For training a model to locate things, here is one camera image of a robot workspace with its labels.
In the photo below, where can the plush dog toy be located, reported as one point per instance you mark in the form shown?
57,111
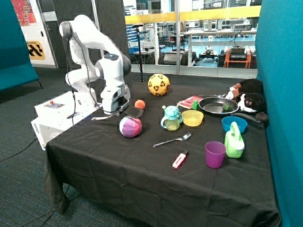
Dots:
249,95

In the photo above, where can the teal yellow sippy cup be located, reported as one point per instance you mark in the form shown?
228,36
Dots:
172,118

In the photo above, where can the black slotted spatula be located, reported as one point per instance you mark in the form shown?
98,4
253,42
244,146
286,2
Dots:
130,111

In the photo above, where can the pink highlighter marker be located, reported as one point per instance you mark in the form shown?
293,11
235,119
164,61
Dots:
180,159

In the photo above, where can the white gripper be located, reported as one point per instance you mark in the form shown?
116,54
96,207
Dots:
115,99

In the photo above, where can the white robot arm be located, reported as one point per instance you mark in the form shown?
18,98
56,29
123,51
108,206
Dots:
100,80

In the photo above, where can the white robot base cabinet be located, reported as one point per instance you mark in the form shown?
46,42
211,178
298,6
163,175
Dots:
58,114

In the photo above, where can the pink purple white plush ball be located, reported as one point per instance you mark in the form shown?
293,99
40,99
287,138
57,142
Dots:
130,127

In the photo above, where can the teal partition wall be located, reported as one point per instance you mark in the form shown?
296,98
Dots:
279,46

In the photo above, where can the small orange foam ball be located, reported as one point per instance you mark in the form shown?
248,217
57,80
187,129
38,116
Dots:
139,104

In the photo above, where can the purple plastic cup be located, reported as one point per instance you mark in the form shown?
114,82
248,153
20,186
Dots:
214,154

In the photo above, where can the yellow plastic bowl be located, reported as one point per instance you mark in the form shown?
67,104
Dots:
192,118

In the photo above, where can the silver fork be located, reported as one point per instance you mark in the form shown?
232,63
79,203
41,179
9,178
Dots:
184,137

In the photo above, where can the black tablecloth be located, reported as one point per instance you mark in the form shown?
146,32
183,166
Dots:
138,181

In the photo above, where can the black tripod stand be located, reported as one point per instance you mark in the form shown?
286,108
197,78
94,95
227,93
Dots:
137,26

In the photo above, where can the green toy block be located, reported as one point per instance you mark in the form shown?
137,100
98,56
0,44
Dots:
195,105

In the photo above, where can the green broccoli toy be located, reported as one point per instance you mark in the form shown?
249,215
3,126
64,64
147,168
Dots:
227,107

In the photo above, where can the red wall poster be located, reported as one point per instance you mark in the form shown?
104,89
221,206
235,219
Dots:
24,12

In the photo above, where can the red book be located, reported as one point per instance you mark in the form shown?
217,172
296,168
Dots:
187,103

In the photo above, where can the yellow black sign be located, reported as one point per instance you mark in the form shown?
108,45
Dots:
35,50

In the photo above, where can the yellow black soccer ball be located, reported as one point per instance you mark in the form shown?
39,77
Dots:
158,85

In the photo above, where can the black frying pan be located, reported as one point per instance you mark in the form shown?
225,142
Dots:
214,106

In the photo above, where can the green toy watering can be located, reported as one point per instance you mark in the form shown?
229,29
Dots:
234,142

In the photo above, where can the teal sofa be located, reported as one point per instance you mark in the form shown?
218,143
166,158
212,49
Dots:
15,66

